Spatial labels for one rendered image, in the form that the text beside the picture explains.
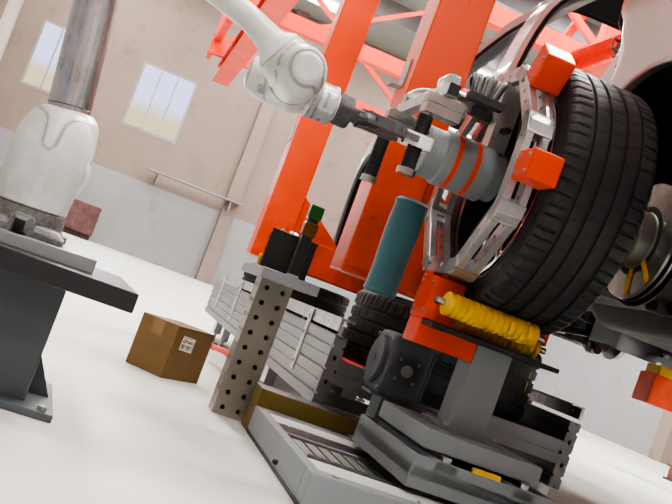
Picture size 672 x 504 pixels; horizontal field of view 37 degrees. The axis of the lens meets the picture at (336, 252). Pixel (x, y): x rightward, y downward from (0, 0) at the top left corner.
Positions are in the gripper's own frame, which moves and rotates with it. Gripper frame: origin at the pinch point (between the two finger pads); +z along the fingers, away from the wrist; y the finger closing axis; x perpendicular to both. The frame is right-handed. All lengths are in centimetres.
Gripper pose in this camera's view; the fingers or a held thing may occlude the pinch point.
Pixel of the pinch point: (415, 141)
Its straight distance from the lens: 233.0
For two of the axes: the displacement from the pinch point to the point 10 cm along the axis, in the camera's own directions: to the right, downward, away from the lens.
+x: 3.5, -9.4, 0.6
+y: 2.2, 0.2, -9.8
